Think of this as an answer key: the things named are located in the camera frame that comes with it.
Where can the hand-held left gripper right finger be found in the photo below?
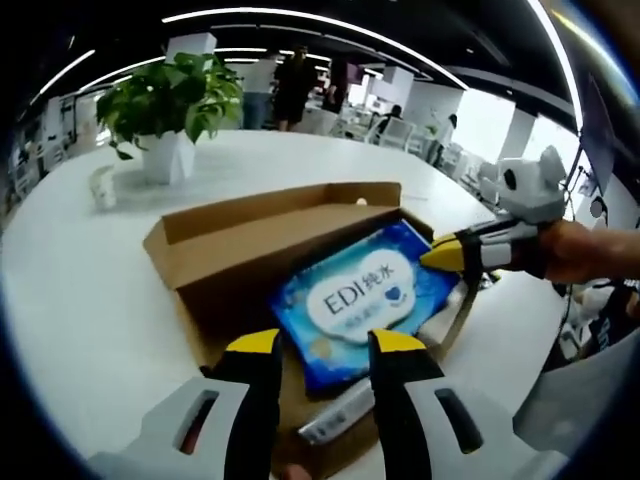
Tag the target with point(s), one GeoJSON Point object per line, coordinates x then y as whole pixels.
{"type": "Point", "coordinates": [395, 415]}

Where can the person's right hand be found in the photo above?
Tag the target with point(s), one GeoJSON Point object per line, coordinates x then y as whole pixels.
{"type": "Point", "coordinates": [570, 250]}

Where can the white paper cup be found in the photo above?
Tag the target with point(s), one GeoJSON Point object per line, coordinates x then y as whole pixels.
{"type": "Point", "coordinates": [104, 192]}

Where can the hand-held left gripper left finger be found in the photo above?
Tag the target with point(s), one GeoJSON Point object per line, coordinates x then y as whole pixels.
{"type": "Point", "coordinates": [250, 405]}

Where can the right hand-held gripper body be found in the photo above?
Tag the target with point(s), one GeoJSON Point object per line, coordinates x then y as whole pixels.
{"type": "Point", "coordinates": [530, 195]}

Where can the dark flat panel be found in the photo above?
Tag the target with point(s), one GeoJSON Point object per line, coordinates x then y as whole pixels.
{"type": "Point", "coordinates": [597, 135]}

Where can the white mesh office chair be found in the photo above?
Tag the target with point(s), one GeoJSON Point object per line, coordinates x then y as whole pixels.
{"type": "Point", "coordinates": [404, 132]}

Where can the blue wet wipes soft pack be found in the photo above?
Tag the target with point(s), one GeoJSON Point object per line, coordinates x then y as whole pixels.
{"type": "Point", "coordinates": [360, 300]}

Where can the pale grey office chair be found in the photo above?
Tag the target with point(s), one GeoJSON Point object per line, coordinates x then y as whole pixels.
{"type": "Point", "coordinates": [580, 400]}

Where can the green plant in white pot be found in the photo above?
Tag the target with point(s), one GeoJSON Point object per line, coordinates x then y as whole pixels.
{"type": "Point", "coordinates": [165, 95]}

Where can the brown cardboard shoe box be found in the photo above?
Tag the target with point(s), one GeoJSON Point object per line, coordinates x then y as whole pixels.
{"type": "Point", "coordinates": [225, 260]}

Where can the long white tube box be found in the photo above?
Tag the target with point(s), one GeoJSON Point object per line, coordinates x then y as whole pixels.
{"type": "Point", "coordinates": [340, 417]}

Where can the person's left hand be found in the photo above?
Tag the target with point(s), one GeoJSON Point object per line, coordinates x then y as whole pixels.
{"type": "Point", "coordinates": [296, 474]}

